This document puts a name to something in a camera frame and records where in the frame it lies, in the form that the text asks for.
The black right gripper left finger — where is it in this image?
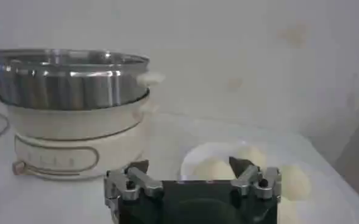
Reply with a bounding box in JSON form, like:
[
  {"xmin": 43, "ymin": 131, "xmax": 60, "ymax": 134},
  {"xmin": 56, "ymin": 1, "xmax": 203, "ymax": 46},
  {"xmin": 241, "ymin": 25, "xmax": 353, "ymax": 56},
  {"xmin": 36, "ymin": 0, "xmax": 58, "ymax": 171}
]
[{"xmin": 103, "ymin": 159, "xmax": 164, "ymax": 208}]

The white steamed bun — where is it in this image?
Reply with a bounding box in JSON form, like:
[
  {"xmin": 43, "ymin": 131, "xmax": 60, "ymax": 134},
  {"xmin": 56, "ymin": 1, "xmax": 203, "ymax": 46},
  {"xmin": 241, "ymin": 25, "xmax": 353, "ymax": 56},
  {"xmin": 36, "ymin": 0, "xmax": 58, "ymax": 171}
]
[
  {"xmin": 276, "ymin": 196, "xmax": 302, "ymax": 224},
  {"xmin": 192, "ymin": 156, "xmax": 236, "ymax": 181},
  {"xmin": 238, "ymin": 145, "xmax": 268, "ymax": 169},
  {"xmin": 279, "ymin": 164, "xmax": 312, "ymax": 202}
]

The steel steamer basket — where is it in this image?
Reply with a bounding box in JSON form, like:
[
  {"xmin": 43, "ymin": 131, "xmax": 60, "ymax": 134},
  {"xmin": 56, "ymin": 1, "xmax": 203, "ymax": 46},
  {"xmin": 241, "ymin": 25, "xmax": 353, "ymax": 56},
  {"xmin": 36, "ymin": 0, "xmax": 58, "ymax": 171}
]
[{"xmin": 0, "ymin": 48, "xmax": 165, "ymax": 111}]

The white electric cooker base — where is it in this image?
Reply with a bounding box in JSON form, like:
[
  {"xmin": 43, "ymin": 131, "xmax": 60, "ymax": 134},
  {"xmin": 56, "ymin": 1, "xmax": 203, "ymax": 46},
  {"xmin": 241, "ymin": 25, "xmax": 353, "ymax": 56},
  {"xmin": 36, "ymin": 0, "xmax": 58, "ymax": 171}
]
[{"xmin": 7, "ymin": 91, "xmax": 155, "ymax": 181}]

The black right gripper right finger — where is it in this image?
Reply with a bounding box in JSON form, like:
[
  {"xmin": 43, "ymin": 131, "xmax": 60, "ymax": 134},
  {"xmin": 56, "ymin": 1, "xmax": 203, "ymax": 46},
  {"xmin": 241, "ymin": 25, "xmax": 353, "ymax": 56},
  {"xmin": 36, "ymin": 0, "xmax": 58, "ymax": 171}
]
[{"xmin": 229, "ymin": 156, "xmax": 282, "ymax": 201}]

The white plate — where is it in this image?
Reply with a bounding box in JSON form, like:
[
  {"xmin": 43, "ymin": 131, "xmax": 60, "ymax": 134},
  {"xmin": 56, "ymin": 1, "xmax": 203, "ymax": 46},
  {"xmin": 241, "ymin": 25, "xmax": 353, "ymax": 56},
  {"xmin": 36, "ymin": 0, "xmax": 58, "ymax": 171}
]
[{"xmin": 180, "ymin": 141, "xmax": 320, "ymax": 224}]

